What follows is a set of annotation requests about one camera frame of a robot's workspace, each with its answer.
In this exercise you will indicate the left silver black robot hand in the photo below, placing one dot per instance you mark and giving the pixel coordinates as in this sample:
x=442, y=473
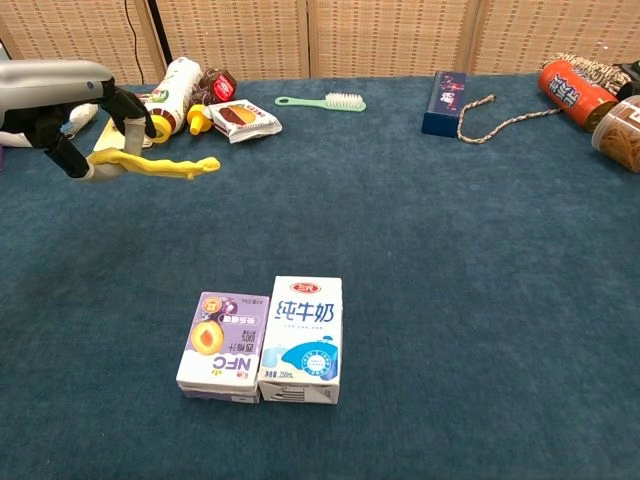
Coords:
x=50, y=82

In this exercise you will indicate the yellow rubber toy strip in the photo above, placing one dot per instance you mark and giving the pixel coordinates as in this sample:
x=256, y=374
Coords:
x=165, y=167

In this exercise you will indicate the bamboo folding screen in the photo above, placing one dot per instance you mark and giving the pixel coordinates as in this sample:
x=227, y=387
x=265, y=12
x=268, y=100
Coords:
x=65, y=30
x=390, y=35

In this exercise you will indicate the razor on yellow card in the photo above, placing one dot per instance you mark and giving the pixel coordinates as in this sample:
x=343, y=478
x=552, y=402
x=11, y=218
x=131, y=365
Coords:
x=107, y=137

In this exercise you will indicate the black stand pole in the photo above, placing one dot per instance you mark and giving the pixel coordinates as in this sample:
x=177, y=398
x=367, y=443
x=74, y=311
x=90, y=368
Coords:
x=160, y=35

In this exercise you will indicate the white bottle yellow cap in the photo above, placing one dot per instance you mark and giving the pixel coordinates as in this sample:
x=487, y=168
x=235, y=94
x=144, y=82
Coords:
x=175, y=92

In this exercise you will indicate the dark brown bottle yellow cap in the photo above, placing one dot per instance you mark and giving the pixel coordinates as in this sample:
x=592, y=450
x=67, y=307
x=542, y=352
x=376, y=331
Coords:
x=215, y=90

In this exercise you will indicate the white wrapped snack cake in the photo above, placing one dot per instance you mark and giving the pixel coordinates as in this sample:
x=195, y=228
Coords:
x=245, y=120

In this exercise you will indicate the teal scrubbing brush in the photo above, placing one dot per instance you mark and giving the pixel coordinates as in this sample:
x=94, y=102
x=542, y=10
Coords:
x=345, y=102

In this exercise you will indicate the purple juice carton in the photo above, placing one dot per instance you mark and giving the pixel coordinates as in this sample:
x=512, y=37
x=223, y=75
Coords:
x=220, y=340

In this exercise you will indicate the white blue milk carton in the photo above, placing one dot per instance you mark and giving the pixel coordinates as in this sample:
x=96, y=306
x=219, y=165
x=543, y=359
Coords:
x=302, y=340

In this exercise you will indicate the dark blue table cloth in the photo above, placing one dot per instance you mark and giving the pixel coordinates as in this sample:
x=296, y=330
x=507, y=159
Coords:
x=400, y=240

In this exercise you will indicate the dark blue long box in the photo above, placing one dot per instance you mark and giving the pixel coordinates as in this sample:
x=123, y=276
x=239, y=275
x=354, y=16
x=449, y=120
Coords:
x=445, y=105

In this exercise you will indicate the orange drink can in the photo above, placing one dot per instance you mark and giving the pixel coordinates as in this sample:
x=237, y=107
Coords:
x=575, y=95

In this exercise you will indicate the clear tub orange snacks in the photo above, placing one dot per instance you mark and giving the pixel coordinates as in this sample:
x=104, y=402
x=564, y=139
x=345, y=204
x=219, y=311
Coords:
x=622, y=137

